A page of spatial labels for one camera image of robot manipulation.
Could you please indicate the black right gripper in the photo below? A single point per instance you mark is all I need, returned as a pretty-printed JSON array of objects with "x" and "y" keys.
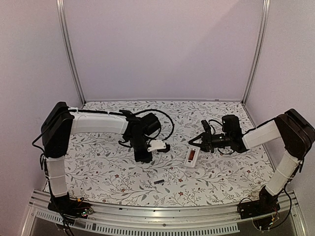
[{"x": 207, "y": 140}]

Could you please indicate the left aluminium frame post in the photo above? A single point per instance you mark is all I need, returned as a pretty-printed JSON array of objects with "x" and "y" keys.
[{"x": 69, "y": 50}]

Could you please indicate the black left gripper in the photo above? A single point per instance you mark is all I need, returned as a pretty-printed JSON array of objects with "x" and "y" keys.
[{"x": 146, "y": 158}]

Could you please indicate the white remote control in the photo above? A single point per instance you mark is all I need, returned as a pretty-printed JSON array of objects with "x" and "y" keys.
[{"x": 192, "y": 156}]

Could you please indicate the aluminium frame post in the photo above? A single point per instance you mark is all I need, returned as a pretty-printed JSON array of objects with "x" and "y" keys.
[
  {"x": 258, "y": 48},
  {"x": 69, "y": 50}
]

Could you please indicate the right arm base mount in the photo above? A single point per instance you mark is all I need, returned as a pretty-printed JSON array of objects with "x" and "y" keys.
[{"x": 258, "y": 206}]

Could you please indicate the front aluminium rail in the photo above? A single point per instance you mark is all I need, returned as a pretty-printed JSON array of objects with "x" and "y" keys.
[{"x": 118, "y": 220}]

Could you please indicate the black battery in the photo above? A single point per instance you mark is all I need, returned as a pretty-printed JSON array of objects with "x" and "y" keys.
[{"x": 159, "y": 181}]

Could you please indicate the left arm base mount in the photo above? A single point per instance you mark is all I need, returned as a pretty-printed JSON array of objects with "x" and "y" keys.
[{"x": 70, "y": 208}]

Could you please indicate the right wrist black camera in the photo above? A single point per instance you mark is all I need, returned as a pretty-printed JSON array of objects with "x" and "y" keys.
[{"x": 206, "y": 126}]

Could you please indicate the right aluminium frame post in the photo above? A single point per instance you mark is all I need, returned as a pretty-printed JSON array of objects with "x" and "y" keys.
[{"x": 258, "y": 48}]

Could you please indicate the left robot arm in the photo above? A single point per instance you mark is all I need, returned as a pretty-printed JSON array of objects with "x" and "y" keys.
[{"x": 64, "y": 121}]

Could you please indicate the floral patterned table mat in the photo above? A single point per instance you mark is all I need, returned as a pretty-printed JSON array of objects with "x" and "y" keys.
[{"x": 98, "y": 169}]

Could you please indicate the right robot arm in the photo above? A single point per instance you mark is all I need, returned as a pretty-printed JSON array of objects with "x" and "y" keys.
[{"x": 290, "y": 129}]

